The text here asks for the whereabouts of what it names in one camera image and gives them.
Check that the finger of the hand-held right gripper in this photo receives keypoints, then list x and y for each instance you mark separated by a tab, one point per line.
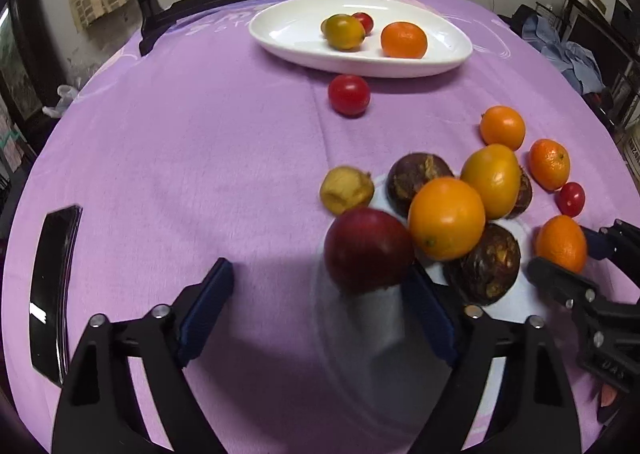
595	243
555	280

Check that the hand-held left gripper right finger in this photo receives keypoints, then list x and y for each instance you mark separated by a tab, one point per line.
432	319

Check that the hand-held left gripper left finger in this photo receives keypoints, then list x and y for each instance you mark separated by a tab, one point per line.
207	309

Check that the orange tangerine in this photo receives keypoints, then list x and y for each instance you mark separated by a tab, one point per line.
404	39
550	164
561	243
502	127

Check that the red cherry tomato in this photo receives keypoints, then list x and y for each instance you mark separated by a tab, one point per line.
349	94
365	21
570	199

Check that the dark brown passion fruit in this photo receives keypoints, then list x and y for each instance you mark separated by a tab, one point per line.
524	194
407	178
490	269

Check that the dark red plum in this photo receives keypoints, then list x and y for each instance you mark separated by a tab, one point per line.
369	250

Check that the large orange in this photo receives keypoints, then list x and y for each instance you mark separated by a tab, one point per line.
446	219

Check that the yellow-orange citrus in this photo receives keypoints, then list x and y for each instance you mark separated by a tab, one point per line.
492	181

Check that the lumpy yellow fruit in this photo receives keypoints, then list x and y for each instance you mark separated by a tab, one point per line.
346	190

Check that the white oval plate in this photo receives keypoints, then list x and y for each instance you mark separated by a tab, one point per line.
300	38

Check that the green-yellow citrus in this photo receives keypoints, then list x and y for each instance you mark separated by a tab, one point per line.
344	32

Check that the person's right hand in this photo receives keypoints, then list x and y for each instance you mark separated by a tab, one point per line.
609	396

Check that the black smartphone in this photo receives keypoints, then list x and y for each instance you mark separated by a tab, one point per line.
52	294

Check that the blue clothes pile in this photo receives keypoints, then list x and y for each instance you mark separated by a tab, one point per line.
565	53

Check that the black metal rack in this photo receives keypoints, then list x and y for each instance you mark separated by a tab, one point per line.
600	38

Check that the black hat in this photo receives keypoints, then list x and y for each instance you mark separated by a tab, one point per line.
522	16

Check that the white plastic bag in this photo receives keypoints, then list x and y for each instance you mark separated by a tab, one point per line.
62	98

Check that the dark framed cabinet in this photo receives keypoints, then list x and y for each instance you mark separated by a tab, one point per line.
20	73

